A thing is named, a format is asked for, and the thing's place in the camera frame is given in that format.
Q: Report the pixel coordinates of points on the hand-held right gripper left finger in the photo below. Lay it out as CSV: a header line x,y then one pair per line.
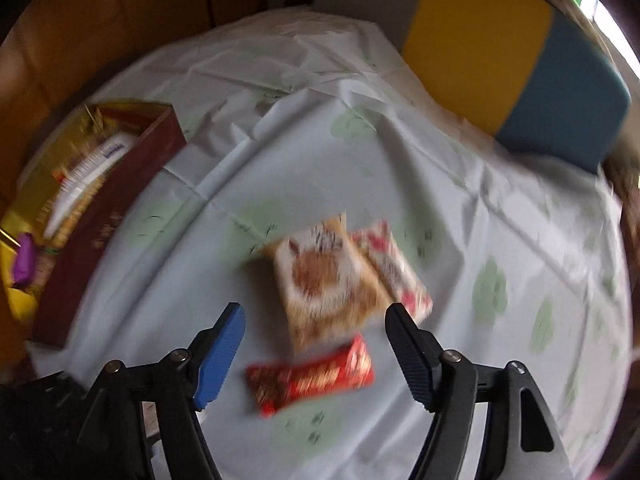
x,y
220,355

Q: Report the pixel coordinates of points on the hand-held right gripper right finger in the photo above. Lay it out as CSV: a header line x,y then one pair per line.
x,y
407,355

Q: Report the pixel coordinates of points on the white red snack packet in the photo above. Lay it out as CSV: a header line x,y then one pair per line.
x,y
400,275

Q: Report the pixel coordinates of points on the beige brown snack packet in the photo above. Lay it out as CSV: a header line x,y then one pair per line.
x,y
320,280

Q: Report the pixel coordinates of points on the purple snack packet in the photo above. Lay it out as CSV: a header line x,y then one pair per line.
x,y
25,260

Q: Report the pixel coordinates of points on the red gift box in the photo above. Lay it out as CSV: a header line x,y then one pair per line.
x,y
100,230

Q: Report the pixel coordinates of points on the printed white tablecloth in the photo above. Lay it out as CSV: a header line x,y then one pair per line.
x,y
300,160

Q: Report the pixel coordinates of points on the white blue print snack packet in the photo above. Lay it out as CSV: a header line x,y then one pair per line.
x,y
85,170

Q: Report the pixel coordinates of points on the brown wooden cabinet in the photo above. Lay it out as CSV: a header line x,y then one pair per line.
x,y
100,10

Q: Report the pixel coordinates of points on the window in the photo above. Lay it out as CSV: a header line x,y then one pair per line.
x,y
600,10

